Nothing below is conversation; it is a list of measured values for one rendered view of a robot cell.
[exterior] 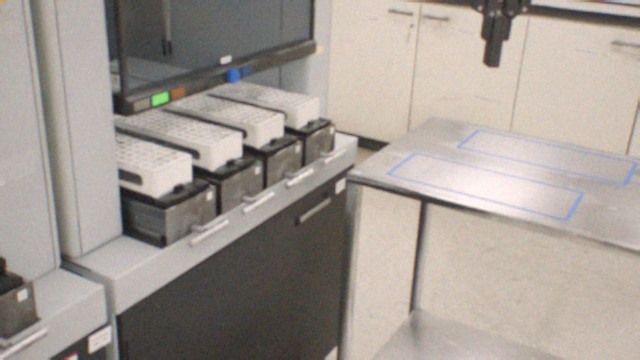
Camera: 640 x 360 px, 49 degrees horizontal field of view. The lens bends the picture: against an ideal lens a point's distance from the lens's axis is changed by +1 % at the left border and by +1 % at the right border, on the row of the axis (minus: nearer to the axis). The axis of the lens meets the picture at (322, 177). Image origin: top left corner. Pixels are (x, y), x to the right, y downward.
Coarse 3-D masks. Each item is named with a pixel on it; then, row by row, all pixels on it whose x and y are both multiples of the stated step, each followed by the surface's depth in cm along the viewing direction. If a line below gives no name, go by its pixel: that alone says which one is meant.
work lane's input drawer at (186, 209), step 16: (128, 192) 125; (176, 192) 125; (192, 192) 126; (208, 192) 129; (128, 208) 125; (144, 208) 122; (160, 208) 121; (176, 208) 122; (192, 208) 126; (208, 208) 130; (144, 224) 124; (160, 224) 122; (176, 224) 123; (192, 224) 127; (224, 224) 129; (176, 240) 124; (192, 240) 122
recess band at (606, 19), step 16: (416, 0) 338; (432, 0) 334; (448, 0) 330; (464, 0) 326; (544, 16) 310; (560, 16) 307; (576, 16) 304; (592, 16) 300; (608, 16) 297; (624, 16) 294
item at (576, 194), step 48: (432, 144) 153; (480, 144) 154; (528, 144) 156; (432, 192) 129; (480, 192) 130; (528, 192) 131; (576, 192) 132; (624, 192) 133; (576, 240) 117; (624, 240) 115; (432, 336) 179; (480, 336) 180
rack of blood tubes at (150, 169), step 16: (128, 144) 133; (144, 144) 133; (128, 160) 126; (144, 160) 127; (160, 160) 126; (176, 160) 126; (128, 176) 132; (144, 176) 122; (160, 176) 122; (176, 176) 126; (144, 192) 124; (160, 192) 123
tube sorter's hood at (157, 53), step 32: (128, 0) 112; (160, 0) 118; (192, 0) 124; (224, 0) 132; (256, 0) 141; (288, 0) 151; (128, 32) 113; (160, 32) 119; (192, 32) 126; (224, 32) 134; (256, 32) 143; (288, 32) 154; (128, 64) 115; (160, 64) 121; (192, 64) 129; (224, 64) 137; (256, 64) 144; (128, 96) 116
